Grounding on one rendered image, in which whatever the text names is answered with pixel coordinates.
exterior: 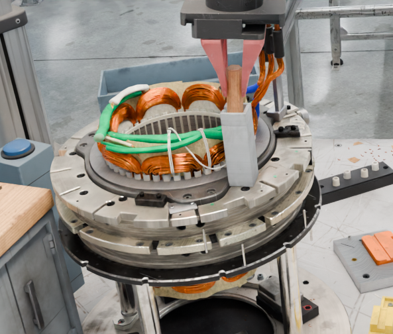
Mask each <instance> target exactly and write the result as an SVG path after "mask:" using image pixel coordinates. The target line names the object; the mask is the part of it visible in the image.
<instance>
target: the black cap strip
mask: <svg viewBox="0 0 393 334"><path fill-rule="evenodd" d="M378 167H379V170H377V171H374V170H372V165H369V166H365V167H362V168H358V169H355V170H351V171H350V172H351V178H350V179H344V177H343V176H344V173H342V174H338V175H335V176H331V177H328V178H324V179H322V180H318V181H319V185H320V187H321V198H322V202H321V206H322V205H327V204H329V203H333V202H336V201H339V200H342V199H346V198H348V197H353V196H355V195H359V194H363V193H366V192H369V191H372V190H376V189H379V188H383V187H385V186H389V185H392V184H393V169H392V168H391V167H389V166H388V165H387V164H386V163H384V162H383V161H382V162H379V163H378ZM363 168H366V169H367V170H368V177H367V178H362V177H361V170H362V169H363ZM334 177H338V178H339V183H340V186H333V178H334Z"/></svg>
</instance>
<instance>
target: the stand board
mask: <svg viewBox="0 0 393 334"><path fill-rule="evenodd" d="M0 186H2V189H1V190H0V256H2V255H3V254H4V253H5V252H6V251H7V250H8V249H9V248H10V247H11V246H12V245H13V244H14V243H16V242H17V241H18V240H19V239H20V238H21V237H22V236H23V235H24V234H25V233H26V232H27V231H28V230H29V229H30V228H31V227H32V226H33V225H34V224H35V223H36V222H37V221H38V220H39V219H40V218H41V217H42V216H44V215H45V214H46V213H47V212H48V211H49V210H50V209H51V208H52V207H53V206H54V200H53V197H52V192H51V190H50V189H45V188H36V187H30V186H22V185H16V184H7V183H2V182H0Z"/></svg>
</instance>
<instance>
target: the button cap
mask: <svg viewBox="0 0 393 334"><path fill-rule="evenodd" d="M31 148H32V147H31V144H30V141H28V140H26V139H17V140H12V141H11V142H8V143H7V144H6V145H5V146H4V147H3V152H4V154H5V155H7V156H16V155H20V154H23V153H26V152H27V151H29V150H30V149H31Z"/></svg>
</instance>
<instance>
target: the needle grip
mask: <svg viewBox="0 0 393 334"><path fill-rule="evenodd" d="M226 77H227V112H228V113H243V97H242V91H241V81H242V67H240V65H230V66H228V67H226Z"/></svg>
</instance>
